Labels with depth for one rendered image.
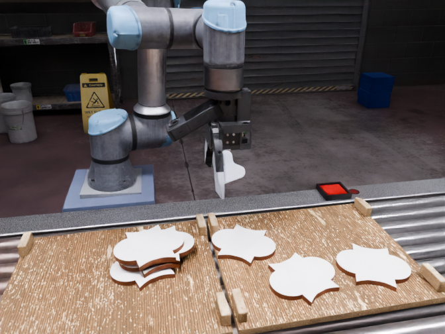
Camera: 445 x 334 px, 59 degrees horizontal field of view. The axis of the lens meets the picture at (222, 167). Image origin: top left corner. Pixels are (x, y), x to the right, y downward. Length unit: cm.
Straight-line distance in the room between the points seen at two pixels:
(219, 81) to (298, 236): 42
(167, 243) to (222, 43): 41
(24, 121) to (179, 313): 376
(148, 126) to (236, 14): 61
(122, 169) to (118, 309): 58
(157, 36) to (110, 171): 59
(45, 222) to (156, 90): 48
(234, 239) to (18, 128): 367
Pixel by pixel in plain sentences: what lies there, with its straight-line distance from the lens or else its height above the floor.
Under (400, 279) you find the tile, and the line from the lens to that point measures 86.
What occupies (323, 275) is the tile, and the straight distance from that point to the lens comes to 82.
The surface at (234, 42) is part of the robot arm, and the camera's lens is 71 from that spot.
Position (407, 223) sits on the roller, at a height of 92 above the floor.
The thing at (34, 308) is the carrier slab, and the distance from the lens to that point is 82.
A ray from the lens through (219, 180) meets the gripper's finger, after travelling 74.
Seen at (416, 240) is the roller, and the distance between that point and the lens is 106.
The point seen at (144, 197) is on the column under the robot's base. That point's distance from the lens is 123.
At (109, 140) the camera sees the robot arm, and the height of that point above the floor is 104.
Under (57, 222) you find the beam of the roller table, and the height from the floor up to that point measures 91.
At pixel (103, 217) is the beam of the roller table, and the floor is 92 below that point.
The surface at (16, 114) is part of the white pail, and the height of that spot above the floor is 31.
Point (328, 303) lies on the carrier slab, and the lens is 78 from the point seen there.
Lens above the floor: 147
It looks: 25 degrees down
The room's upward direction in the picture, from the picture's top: straight up
